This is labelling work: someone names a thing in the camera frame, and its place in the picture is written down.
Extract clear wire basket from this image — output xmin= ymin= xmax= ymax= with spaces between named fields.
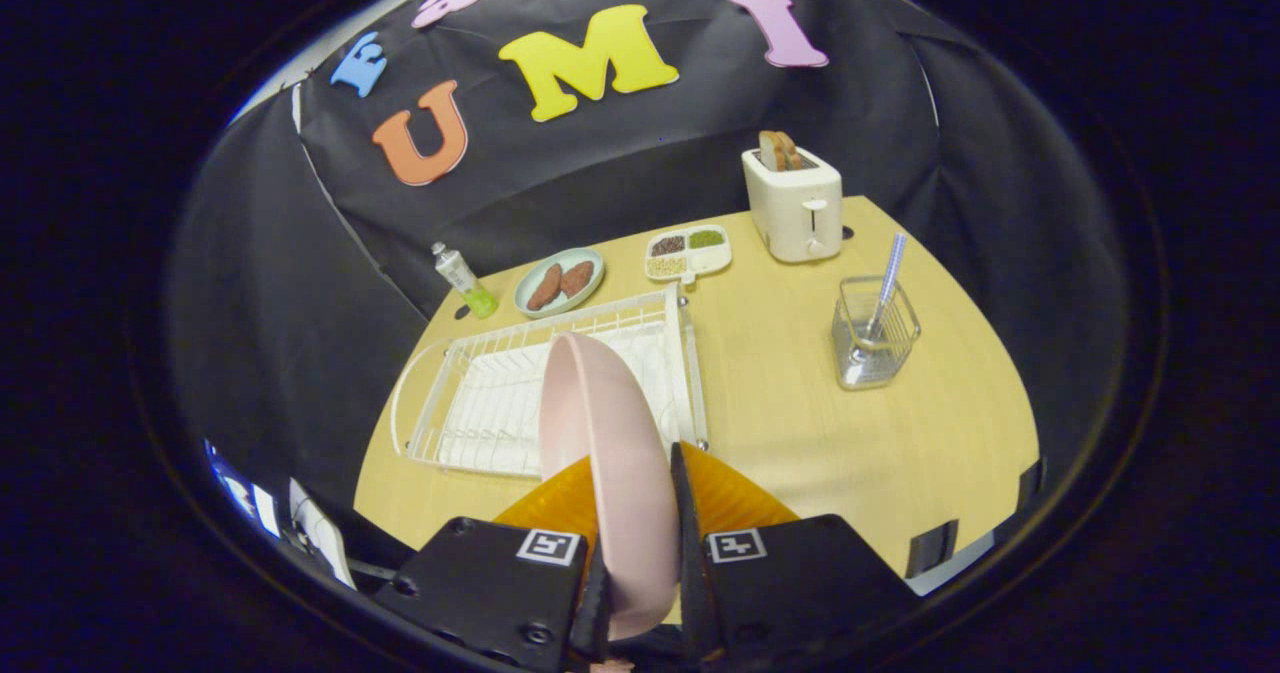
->
xmin=831 ymin=275 xmax=922 ymax=391

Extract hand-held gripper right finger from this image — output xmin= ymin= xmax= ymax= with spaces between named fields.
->
xmin=668 ymin=441 xmax=921 ymax=673

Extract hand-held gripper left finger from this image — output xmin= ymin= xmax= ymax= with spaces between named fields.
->
xmin=372 ymin=453 xmax=613 ymax=673

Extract teal plate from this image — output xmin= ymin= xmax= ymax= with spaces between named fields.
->
xmin=513 ymin=247 xmax=606 ymax=320

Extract blue checked handle spoon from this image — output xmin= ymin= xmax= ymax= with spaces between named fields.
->
xmin=866 ymin=232 xmax=908 ymax=340

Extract pink plate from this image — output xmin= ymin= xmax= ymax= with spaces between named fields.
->
xmin=538 ymin=331 xmax=683 ymax=642

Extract white toaster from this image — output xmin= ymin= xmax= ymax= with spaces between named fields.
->
xmin=741 ymin=145 xmax=844 ymax=264

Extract white wire dish rack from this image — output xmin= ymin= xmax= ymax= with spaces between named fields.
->
xmin=390 ymin=283 xmax=711 ymax=479

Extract green liquid bottle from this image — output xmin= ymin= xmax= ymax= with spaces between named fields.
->
xmin=431 ymin=242 xmax=499 ymax=320

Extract brown toast slices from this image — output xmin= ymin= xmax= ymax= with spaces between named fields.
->
xmin=758 ymin=130 xmax=804 ymax=172

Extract white divided tray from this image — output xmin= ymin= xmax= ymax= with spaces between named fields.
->
xmin=644 ymin=224 xmax=733 ymax=286

